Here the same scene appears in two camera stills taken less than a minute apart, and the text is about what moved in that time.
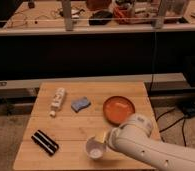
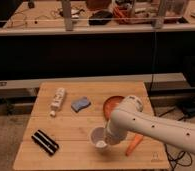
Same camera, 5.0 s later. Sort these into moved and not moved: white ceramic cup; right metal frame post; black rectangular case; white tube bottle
Moved: white ceramic cup
Not moved: black rectangular case; white tube bottle; right metal frame post
